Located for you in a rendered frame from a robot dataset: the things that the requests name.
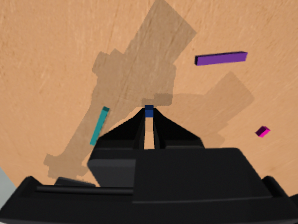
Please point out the turquoise rod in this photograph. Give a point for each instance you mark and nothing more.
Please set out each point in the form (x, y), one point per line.
(99, 125)

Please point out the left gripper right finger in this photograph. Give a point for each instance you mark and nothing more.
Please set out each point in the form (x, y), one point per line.
(172, 135)

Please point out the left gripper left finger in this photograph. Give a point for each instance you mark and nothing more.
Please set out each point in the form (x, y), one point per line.
(126, 134)

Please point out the purple rod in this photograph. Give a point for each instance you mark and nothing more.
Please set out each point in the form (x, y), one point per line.
(220, 58)

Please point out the small magenta block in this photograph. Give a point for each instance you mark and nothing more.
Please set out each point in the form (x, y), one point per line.
(262, 131)

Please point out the small blue block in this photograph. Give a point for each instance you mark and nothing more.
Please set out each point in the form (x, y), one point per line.
(149, 110)

